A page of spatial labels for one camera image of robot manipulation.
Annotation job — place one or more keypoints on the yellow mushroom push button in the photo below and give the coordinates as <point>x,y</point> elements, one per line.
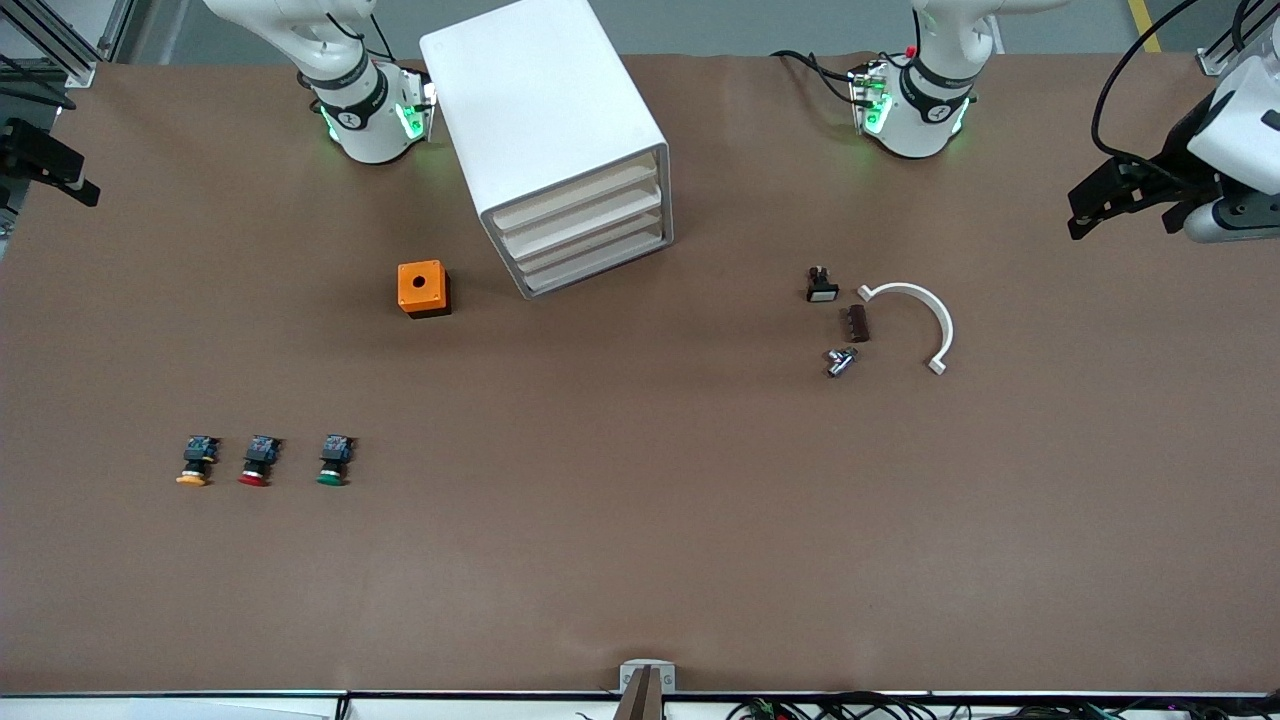
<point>197,462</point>

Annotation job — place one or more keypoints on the white drawer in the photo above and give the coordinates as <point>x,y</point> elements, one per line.
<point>580,220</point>
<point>587,243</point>
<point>595,263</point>
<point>575,198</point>

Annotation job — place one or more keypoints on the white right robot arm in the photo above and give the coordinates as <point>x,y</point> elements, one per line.
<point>365,125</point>

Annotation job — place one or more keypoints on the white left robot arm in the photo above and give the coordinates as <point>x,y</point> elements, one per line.
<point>915,120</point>

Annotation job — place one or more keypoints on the red mushroom push button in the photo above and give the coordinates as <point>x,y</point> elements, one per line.
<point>259,462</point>

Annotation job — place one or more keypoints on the green mushroom push button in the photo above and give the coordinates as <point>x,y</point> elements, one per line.
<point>334,460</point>

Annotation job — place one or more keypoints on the white drawer cabinet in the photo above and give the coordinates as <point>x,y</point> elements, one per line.
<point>540,90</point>

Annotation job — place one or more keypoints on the brown terminal block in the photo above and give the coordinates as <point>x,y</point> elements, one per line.
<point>855,324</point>

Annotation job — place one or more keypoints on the orange box with hole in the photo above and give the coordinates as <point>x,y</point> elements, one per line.
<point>420,285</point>

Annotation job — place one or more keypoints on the aluminium frame profile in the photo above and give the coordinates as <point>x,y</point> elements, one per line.
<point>1225,45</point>
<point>60,50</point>

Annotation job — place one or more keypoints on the white curved bracket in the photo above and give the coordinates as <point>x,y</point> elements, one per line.
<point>940,320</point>

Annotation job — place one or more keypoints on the small black white switch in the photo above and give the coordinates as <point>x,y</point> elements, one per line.
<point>822,287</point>

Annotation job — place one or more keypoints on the silver key switch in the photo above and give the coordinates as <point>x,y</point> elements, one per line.
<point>840,361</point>

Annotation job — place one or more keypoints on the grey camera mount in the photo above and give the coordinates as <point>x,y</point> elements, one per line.
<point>647,685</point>

